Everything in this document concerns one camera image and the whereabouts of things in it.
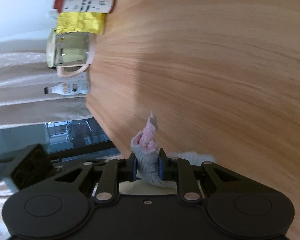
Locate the grey pink microfibre cloth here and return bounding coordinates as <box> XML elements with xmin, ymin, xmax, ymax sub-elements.
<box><xmin>130</xmin><ymin>113</ymin><xmax>216</xmax><ymax>189</ymax></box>

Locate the white label drink bottle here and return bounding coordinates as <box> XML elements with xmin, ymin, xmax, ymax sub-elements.
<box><xmin>44</xmin><ymin>81</ymin><xmax>90</xmax><ymax>96</ymax></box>

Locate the yellow crumpled foil bag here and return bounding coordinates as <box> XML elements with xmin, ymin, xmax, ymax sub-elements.
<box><xmin>56</xmin><ymin>12</ymin><xmax>107</xmax><ymax>35</ymax></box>

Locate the clear plastic water bottle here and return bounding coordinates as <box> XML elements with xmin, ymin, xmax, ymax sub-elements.
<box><xmin>49</xmin><ymin>10</ymin><xmax>58</xmax><ymax>19</ymax></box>

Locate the glass jug white handle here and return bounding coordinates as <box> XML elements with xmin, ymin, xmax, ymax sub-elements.
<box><xmin>46</xmin><ymin>28</ymin><xmax>96</xmax><ymax>78</ymax></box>

